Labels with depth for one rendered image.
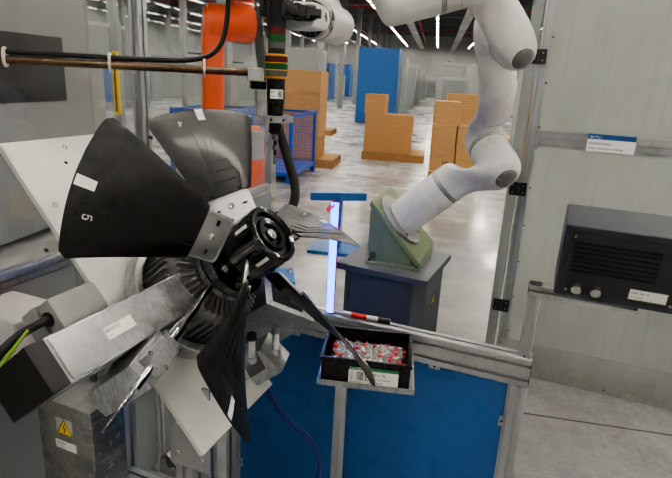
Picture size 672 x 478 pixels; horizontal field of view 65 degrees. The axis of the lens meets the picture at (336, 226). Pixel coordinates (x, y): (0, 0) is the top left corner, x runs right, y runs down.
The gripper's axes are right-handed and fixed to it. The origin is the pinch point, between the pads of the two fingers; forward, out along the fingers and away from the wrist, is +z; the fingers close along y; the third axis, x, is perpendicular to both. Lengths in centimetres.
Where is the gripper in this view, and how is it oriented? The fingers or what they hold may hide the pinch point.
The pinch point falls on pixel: (276, 8)
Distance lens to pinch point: 107.8
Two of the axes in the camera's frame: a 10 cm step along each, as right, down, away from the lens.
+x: 0.5, -9.6, -2.7
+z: -3.8, 2.3, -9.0
